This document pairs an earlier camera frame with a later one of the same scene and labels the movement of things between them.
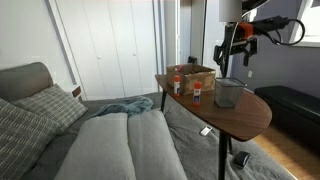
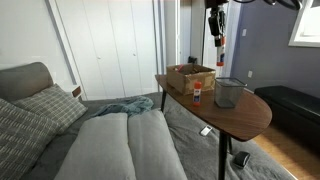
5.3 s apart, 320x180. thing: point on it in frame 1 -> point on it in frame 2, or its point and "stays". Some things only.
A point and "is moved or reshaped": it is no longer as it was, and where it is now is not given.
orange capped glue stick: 197,93 stays
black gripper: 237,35 -> 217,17
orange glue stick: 176,85 is moved or reshaped
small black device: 240,158 stays
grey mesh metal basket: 228,91 stays
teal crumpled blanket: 129,106 stays
